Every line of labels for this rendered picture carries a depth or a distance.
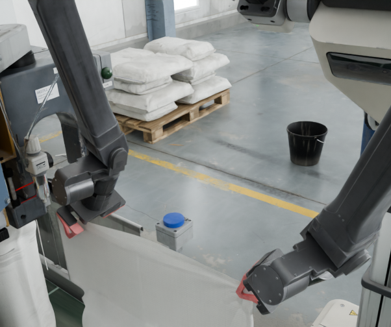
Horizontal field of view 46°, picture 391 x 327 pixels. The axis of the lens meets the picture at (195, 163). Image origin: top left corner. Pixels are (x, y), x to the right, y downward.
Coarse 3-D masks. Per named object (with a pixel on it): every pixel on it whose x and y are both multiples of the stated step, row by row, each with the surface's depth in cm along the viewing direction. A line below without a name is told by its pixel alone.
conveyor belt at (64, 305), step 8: (48, 288) 175; (56, 288) 175; (56, 296) 171; (64, 296) 171; (56, 304) 167; (64, 304) 167; (72, 304) 167; (80, 304) 167; (56, 312) 164; (64, 312) 164; (72, 312) 164; (80, 312) 163; (56, 320) 161; (64, 320) 160; (72, 320) 160; (80, 320) 160
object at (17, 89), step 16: (32, 48) 113; (32, 64) 97; (48, 64) 97; (0, 80) 89; (16, 80) 91; (32, 80) 94; (48, 80) 97; (16, 96) 92; (32, 96) 95; (64, 96) 102; (16, 112) 93; (32, 112) 96; (48, 112) 99; (64, 112) 103; (16, 128) 94; (32, 128) 97; (64, 128) 111; (64, 144) 113; (80, 144) 109; (16, 160) 96; (16, 176) 99; (16, 192) 102; (32, 192) 101
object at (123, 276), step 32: (96, 224) 98; (64, 256) 109; (96, 256) 102; (128, 256) 93; (160, 256) 88; (96, 288) 108; (128, 288) 98; (160, 288) 92; (192, 288) 88; (224, 288) 84; (96, 320) 104; (128, 320) 101; (160, 320) 97; (192, 320) 92; (224, 320) 88
